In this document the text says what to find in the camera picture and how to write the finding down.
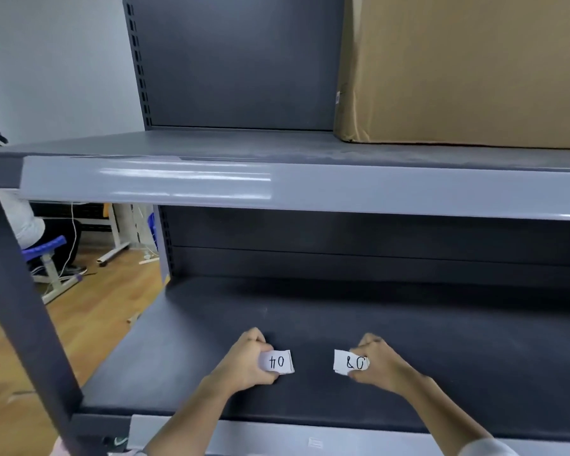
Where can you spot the person's right hand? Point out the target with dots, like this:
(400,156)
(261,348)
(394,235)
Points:
(384,370)

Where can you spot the person's left hand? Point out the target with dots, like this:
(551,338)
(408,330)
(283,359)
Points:
(240,368)

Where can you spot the person's left fingers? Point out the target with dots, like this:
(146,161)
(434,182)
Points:
(259,342)

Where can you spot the person's right fingers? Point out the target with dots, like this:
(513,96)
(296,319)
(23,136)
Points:
(363,349)

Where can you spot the white paper slip with writing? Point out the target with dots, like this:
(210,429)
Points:
(347,363)
(280,361)

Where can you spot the person's right forearm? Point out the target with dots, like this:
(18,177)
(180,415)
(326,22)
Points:
(444,417)

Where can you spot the person's left forearm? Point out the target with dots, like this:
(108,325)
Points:
(190,417)

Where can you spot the grey metal shelving rack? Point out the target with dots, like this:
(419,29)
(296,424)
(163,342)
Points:
(313,185)

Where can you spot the person's black shoe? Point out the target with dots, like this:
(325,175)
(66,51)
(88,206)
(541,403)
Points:
(118,441)

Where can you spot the blue and white chair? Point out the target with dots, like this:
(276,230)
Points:
(47,261)

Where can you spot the large brown cardboard box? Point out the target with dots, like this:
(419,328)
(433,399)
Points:
(465,66)

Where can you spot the white desk leg frame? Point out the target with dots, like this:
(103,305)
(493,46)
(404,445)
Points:
(116,232)

